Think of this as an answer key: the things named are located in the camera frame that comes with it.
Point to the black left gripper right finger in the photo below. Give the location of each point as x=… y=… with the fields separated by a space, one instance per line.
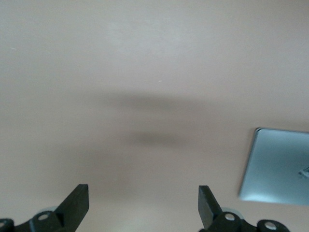
x=210 y=207

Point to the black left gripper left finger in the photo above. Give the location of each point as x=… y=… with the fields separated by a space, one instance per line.
x=72 y=210

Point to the grey open-lid laptop computer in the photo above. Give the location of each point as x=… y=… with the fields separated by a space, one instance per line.
x=275 y=169

